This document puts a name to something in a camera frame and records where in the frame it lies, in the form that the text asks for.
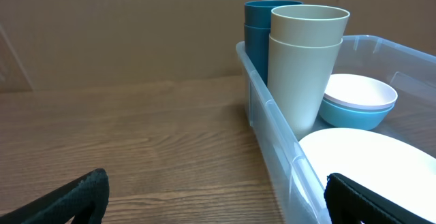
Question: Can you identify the white plate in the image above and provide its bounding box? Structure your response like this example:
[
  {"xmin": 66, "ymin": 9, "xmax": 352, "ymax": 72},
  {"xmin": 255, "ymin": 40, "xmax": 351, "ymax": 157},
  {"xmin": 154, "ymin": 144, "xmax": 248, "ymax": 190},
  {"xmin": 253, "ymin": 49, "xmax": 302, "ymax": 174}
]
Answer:
[{"xmin": 299, "ymin": 128, "xmax": 435, "ymax": 222}]

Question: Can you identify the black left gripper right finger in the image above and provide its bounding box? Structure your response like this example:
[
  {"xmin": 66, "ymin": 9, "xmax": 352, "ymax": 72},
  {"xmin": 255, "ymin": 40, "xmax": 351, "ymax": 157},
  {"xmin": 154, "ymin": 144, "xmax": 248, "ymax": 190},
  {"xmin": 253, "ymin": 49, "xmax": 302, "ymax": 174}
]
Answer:
[{"xmin": 324, "ymin": 173, "xmax": 431, "ymax": 224}]

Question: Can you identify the dark blue cup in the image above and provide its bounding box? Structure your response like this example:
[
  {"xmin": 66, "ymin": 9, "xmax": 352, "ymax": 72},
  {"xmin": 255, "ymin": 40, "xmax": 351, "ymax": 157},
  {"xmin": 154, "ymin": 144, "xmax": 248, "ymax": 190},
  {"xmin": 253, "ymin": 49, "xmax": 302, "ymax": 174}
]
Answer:
[
  {"xmin": 244, "ymin": 0, "xmax": 302, "ymax": 29},
  {"xmin": 244, "ymin": 25, "xmax": 270, "ymax": 84}
]

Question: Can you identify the light blue small bowl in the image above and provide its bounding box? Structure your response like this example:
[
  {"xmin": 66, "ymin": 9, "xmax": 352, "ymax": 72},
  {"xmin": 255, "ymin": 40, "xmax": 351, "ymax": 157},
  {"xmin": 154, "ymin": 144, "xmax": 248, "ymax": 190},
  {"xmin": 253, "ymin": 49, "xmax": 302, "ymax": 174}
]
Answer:
[{"xmin": 318, "ymin": 99, "xmax": 394, "ymax": 130}]

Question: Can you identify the cream tall cup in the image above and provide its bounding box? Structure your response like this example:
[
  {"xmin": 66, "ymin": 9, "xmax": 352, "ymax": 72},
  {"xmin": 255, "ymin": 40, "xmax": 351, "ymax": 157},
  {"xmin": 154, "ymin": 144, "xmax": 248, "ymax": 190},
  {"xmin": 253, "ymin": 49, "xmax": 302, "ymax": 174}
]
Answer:
[
  {"xmin": 267, "ymin": 37, "xmax": 341, "ymax": 140},
  {"xmin": 270, "ymin": 4, "xmax": 350, "ymax": 47}
]

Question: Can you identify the dark blue cup front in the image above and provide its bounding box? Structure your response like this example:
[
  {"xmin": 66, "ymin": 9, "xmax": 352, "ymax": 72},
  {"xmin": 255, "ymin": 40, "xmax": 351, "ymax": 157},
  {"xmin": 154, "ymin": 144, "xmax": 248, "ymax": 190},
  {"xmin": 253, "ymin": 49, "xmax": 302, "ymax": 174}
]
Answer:
[{"xmin": 244, "ymin": 0, "xmax": 302, "ymax": 29}]

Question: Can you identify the pink small bowl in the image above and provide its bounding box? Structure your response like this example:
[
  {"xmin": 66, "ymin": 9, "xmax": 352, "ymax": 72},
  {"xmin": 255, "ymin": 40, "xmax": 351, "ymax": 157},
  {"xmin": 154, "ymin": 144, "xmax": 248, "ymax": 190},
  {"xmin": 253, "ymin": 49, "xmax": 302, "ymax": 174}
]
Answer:
[{"xmin": 324, "ymin": 74, "xmax": 398, "ymax": 110}]

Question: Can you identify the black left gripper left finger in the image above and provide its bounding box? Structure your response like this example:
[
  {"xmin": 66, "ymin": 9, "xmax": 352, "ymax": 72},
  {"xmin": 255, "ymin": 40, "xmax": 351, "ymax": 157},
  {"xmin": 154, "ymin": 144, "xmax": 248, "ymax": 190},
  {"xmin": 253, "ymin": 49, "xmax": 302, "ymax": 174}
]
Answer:
[{"xmin": 1, "ymin": 168, "xmax": 110, "ymax": 224}]

